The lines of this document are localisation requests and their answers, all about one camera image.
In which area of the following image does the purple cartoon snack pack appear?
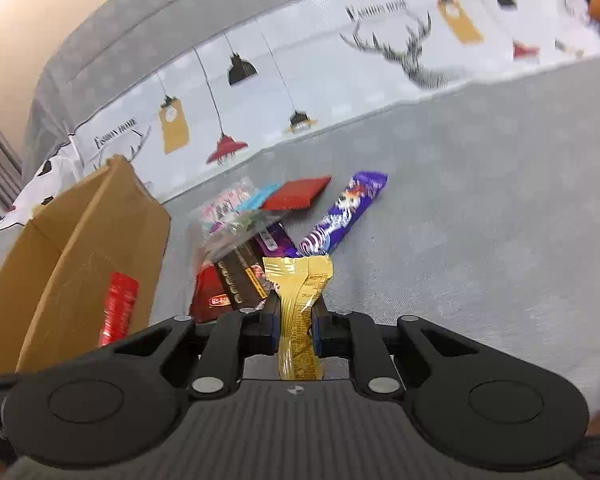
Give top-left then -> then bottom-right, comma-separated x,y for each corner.
298,171 -> 389,257

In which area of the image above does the dark red snack pack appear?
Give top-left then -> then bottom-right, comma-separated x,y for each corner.
189,266 -> 233,324

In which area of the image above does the printed white sofa cover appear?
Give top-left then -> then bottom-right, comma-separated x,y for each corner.
0,0 -> 600,229

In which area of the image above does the red small snack bar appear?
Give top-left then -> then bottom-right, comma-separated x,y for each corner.
98,272 -> 140,347

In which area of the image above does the magenta purple snack bar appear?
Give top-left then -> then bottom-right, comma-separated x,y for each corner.
254,222 -> 298,258

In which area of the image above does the yellow snack bar wrapper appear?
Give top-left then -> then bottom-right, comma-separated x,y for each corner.
263,255 -> 332,382

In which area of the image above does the dark brown chocolate pack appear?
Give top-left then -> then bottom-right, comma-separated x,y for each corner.
214,240 -> 272,310

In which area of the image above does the blue snack packet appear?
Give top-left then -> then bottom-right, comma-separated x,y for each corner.
236,183 -> 282,211

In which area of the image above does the clear pink candy bag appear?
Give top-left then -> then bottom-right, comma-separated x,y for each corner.
186,178 -> 282,270

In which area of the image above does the red flat snack packet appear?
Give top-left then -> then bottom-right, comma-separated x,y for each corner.
260,176 -> 332,211

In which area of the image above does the brown cardboard box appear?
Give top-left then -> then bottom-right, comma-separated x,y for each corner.
0,156 -> 171,375

